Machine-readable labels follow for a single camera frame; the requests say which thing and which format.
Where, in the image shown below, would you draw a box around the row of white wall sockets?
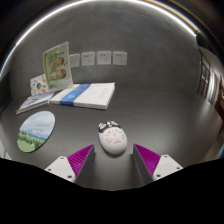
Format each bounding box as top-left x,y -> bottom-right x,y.
68,50 -> 128,69

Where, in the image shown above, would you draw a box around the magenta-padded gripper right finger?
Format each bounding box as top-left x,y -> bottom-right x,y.
132,143 -> 184,185

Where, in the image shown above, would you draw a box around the round landscape print mouse pad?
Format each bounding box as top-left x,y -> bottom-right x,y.
16,110 -> 57,154

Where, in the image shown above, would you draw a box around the dark framed glass door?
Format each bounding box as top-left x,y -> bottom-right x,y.
196,46 -> 224,121

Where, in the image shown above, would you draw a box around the thin grey cover book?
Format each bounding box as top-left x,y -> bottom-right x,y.
15,91 -> 55,115

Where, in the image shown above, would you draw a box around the white panda computer mouse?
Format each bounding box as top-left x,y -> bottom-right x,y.
97,120 -> 129,156

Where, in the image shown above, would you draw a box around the white book with blue band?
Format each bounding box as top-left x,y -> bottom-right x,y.
49,82 -> 116,111

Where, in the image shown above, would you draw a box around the green food poster stand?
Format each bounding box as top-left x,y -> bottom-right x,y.
42,41 -> 75,93

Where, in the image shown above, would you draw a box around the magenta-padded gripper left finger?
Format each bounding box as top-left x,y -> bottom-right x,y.
44,143 -> 96,185

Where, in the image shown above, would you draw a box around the small white illustrated card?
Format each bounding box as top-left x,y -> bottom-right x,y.
29,73 -> 50,97

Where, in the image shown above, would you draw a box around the curved white ceiling light strip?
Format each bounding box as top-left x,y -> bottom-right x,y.
0,0 -> 201,79

